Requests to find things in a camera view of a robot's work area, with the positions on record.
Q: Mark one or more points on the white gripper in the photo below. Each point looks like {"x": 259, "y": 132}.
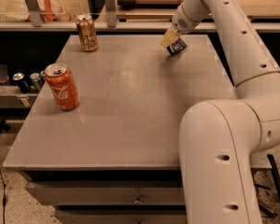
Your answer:
{"x": 181, "y": 22}

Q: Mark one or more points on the dark blue rxbar wrapper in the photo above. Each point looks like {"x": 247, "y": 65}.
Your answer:
{"x": 178, "y": 46}

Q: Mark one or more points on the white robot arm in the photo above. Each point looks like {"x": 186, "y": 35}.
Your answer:
{"x": 218, "y": 137}

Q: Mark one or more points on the gold lacroix can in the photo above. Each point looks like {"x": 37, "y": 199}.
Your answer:
{"x": 86, "y": 32}

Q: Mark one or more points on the red coca-cola can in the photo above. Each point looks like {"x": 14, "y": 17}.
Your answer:
{"x": 63, "y": 86}

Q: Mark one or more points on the green soda can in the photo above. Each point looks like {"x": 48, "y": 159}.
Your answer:
{"x": 37, "y": 81}

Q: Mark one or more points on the dark blue soda can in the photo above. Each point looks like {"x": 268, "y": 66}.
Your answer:
{"x": 21, "y": 81}

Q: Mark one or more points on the orange white plastic bag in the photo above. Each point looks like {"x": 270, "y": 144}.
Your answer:
{"x": 16, "y": 11}

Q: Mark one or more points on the black pole right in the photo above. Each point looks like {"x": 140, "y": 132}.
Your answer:
{"x": 278, "y": 184}

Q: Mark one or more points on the grey upper cabinet drawer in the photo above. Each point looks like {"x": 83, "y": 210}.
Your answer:
{"x": 66, "y": 193}

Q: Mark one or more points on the grey cabinet drawer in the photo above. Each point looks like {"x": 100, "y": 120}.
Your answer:
{"x": 66, "y": 193}
{"x": 122, "y": 216}

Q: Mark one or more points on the grey lower cabinet drawer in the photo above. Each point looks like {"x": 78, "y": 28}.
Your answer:
{"x": 122, "y": 216}

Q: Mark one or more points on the middle metal railing bracket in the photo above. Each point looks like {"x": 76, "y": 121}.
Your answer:
{"x": 110, "y": 12}

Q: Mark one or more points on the metal railing bracket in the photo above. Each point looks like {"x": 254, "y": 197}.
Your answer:
{"x": 110, "y": 12}
{"x": 34, "y": 13}

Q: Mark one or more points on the left metal railing bracket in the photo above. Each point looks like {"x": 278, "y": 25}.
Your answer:
{"x": 34, "y": 13}

